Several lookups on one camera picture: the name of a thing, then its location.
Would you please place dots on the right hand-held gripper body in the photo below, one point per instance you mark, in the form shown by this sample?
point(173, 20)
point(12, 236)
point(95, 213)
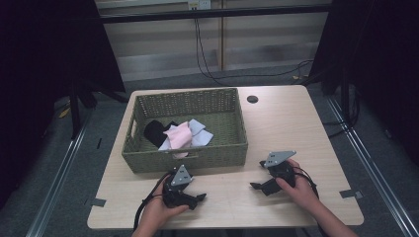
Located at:
point(280, 169)

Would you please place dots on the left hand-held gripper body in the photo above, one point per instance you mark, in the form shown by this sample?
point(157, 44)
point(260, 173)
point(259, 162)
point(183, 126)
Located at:
point(176, 191)

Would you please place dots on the pink sock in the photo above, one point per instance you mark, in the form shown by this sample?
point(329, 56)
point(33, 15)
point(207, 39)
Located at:
point(179, 136)

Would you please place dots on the white sock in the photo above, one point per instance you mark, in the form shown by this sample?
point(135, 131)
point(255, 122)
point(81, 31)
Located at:
point(201, 137)

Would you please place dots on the black sock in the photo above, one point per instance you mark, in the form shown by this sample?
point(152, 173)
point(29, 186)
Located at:
point(154, 132)

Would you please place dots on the green woven basket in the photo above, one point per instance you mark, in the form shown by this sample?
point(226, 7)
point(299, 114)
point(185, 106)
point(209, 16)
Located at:
point(227, 131)

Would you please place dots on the person's right hand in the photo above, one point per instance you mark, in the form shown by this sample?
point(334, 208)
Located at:
point(301, 192)

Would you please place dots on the person's left hand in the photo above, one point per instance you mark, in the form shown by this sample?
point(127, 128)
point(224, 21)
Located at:
point(156, 212)

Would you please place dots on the grey tape piece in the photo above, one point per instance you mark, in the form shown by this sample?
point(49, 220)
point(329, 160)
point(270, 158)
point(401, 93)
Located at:
point(351, 193)
point(99, 202)

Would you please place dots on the black metal stand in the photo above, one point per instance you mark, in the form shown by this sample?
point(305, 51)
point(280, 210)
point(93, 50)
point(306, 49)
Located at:
point(75, 112)
point(345, 98)

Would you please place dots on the yellow floor scrap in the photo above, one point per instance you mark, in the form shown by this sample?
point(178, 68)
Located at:
point(65, 112)

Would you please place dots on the black curtain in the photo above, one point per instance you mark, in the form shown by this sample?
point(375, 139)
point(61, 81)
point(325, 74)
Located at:
point(49, 65)
point(378, 59)

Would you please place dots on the black horizontal bar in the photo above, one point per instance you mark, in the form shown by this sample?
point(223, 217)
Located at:
point(214, 14)

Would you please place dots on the aluminium floor rail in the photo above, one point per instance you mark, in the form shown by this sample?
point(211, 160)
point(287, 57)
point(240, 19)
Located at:
point(372, 168)
point(56, 184)

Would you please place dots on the white wall socket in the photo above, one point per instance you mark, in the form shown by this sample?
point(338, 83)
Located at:
point(199, 4)

